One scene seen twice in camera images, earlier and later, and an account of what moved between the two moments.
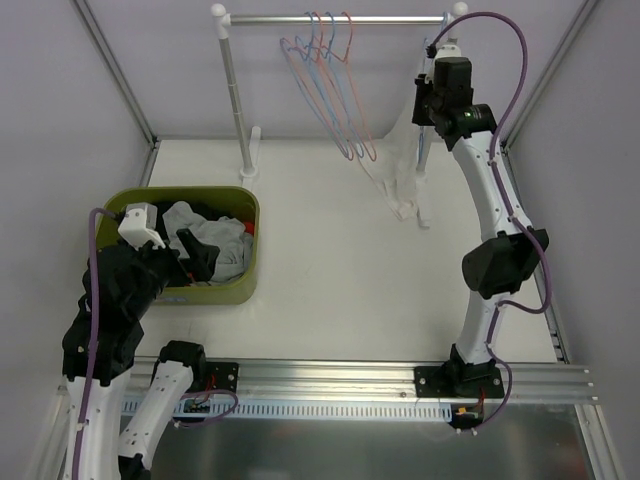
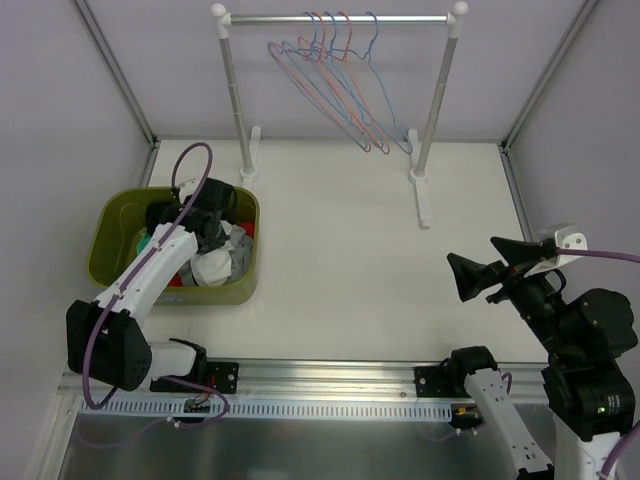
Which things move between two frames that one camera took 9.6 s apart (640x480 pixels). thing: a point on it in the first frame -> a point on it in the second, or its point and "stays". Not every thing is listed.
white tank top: (391, 119) -> (213, 268)
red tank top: (249, 228) stays
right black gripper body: (422, 103) -> (503, 277)
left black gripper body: (176, 261) -> (201, 222)
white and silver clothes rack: (249, 168) stays
